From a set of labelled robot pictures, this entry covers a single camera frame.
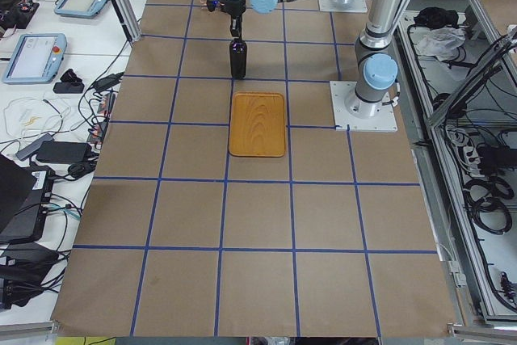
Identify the black power brick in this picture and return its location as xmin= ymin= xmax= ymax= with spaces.
xmin=36 ymin=141 xmax=91 ymax=164

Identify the blue teach pendant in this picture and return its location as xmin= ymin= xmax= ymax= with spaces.
xmin=2 ymin=33 xmax=67 ymax=85
xmin=54 ymin=0 xmax=108 ymax=19

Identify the black laptop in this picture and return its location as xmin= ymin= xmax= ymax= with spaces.
xmin=1 ymin=156 xmax=54 ymax=244

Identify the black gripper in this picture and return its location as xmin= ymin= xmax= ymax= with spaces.
xmin=224 ymin=0 xmax=246 ymax=39

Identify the blue teach pendant far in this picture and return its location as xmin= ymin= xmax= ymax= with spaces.
xmin=54 ymin=0 xmax=108 ymax=19

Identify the dark wine bottle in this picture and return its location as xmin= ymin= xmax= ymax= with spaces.
xmin=229 ymin=38 xmax=247 ymax=80

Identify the wooden tray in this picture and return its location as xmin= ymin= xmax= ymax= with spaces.
xmin=229 ymin=91 xmax=287 ymax=158

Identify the white crumpled cloth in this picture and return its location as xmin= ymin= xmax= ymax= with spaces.
xmin=415 ymin=27 xmax=466 ymax=61

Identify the blue teach pendant near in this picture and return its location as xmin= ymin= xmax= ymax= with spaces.
xmin=2 ymin=33 xmax=67 ymax=85

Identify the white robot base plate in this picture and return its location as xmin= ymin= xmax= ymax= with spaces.
xmin=330 ymin=81 xmax=397 ymax=133

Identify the black webcam on stand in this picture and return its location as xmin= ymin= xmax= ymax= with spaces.
xmin=53 ymin=69 xmax=85 ymax=94

